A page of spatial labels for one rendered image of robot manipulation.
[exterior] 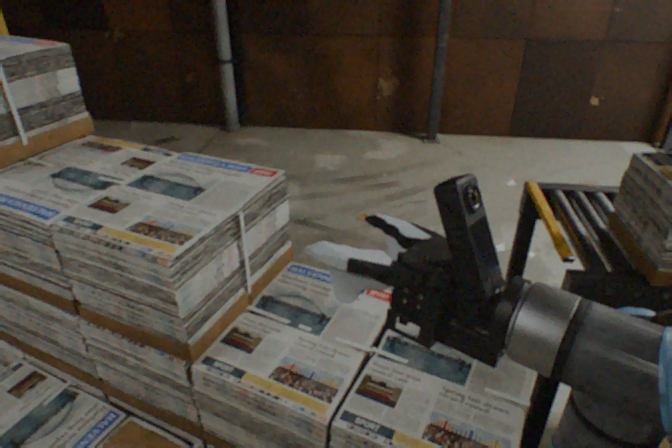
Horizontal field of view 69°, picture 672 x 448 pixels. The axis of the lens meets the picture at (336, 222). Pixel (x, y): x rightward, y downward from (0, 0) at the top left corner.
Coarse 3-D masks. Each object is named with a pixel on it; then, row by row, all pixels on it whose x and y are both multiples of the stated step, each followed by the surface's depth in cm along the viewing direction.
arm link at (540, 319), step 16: (528, 288) 43; (544, 288) 42; (528, 304) 41; (544, 304) 41; (560, 304) 40; (576, 304) 40; (512, 320) 42; (528, 320) 40; (544, 320) 40; (560, 320) 39; (512, 336) 41; (528, 336) 40; (544, 336) 40; (560, 336) 39; (512, 352) 42; (528, 352) 41; (544, 352) 40; (544, 368) 40
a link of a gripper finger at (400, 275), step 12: (348, 264) 47; (360, 264) 46; (372, 264) 46; (384, 264) 46; (396, 264) 46; (372, 276) 46; (384, 276) 45; (396, 276) 45; (408, 276) 45; (420, 276) 44
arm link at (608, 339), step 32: (576, 320) 39; (608, 320) 39; (640, 320) 39; (576, 352) 38; (608, 352) 37; (640, 352) 36; (576, 384) 39; (608, 384) 37; (640, 384) 36; (608, 416) 39; (640, 416) 37
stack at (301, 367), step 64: (64, 320) 103; (256, 320) 101; (320, 320) 101; (384, 320) 101; (128, 384) 105; (192, 384) 94; (256, 384) 86; (320, 384) 86; (384, 384) 86; (448, 384) 86; (512, 384) 87
